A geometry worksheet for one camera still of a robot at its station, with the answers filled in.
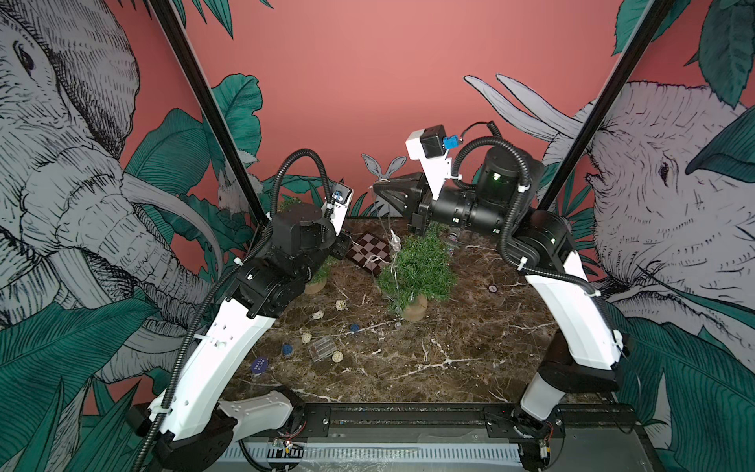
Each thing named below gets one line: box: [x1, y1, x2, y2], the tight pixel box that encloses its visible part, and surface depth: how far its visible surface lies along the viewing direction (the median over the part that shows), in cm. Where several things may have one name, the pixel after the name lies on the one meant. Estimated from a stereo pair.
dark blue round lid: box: [251, 356, 269, 374], surface depth 85 cm
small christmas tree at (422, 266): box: [376, 221, 459, 323], surface depth 73 cm
